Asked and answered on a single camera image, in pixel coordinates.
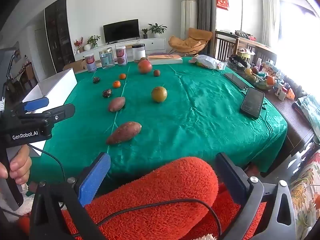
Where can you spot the clear jar black lid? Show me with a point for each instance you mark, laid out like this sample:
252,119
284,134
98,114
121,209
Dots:
138,51

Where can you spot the large leafy potted plant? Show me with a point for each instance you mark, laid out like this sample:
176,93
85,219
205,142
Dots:
157,30

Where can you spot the person's left hand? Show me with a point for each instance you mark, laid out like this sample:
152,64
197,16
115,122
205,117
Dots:
21,165

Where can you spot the teal cloth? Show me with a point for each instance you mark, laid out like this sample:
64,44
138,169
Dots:
310,110

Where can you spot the white round vase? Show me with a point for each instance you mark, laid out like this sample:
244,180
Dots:
87,47

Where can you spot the small green potted plant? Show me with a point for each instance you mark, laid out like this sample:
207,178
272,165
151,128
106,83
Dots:
144,33

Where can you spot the dark brown mushroom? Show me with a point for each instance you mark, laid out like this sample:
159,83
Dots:
96,80
107,93

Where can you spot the white fluffy cloth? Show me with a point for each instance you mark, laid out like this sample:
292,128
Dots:
208,237

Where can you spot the white plastic bag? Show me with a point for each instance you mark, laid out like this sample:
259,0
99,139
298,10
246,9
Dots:
208,62

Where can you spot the floral sofa cover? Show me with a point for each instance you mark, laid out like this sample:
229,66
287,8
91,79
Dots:
306,195

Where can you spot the white television cabinet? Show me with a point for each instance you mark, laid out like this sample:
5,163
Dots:
155,43

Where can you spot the pale yellow container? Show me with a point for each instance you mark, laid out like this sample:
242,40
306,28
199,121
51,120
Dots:
245,53

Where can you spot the dark tall cabinet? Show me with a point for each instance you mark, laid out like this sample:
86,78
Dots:
58,35

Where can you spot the white cardboard box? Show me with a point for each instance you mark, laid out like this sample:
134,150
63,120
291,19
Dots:
57,87

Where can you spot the pink label can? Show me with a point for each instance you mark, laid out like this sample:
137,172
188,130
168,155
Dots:
121,55
90,63

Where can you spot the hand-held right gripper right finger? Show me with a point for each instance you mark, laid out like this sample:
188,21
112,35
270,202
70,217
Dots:
231,177

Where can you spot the brown side table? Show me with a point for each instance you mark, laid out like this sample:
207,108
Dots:
295,120

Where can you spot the red flower plant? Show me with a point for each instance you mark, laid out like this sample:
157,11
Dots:
78,43

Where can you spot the black television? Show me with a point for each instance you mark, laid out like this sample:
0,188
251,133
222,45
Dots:
121,30

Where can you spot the small sweet potato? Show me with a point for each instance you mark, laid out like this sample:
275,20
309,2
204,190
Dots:
116,104

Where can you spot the white standing air conditioner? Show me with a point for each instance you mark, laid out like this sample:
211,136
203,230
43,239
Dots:
188,10

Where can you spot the white curtain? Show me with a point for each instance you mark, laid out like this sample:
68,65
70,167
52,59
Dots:
271,17

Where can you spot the small reddish brown fruit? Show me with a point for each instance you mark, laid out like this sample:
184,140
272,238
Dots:
157,73

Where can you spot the black smartphone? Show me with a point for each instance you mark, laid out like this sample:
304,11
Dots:
236,80
252,102

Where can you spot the green tablecloth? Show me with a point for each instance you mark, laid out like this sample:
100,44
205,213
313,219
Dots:
200,120

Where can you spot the grey curtain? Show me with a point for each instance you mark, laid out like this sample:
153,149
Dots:
203,5

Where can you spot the yellow green orange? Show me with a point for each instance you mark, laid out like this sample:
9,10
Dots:
159,94

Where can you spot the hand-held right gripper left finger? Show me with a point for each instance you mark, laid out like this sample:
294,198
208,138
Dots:
95,177

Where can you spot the brown cardboard box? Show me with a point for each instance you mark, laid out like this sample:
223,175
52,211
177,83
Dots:
75,65

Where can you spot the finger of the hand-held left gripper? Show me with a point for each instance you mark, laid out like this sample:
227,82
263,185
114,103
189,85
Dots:
61,111
35,104

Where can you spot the tangerine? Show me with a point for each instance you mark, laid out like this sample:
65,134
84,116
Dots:
122,76
116,84

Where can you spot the red apple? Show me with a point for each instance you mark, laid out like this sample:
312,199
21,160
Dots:
145,66

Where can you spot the teal glass jar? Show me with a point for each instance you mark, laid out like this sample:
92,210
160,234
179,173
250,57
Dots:
107,58

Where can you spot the red wall hanging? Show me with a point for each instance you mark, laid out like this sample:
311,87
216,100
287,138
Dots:
222,0

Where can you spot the large sweet potato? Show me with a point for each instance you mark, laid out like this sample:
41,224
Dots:
123,133

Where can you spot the cluttered fruit bowl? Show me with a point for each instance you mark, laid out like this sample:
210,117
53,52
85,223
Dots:
260,82

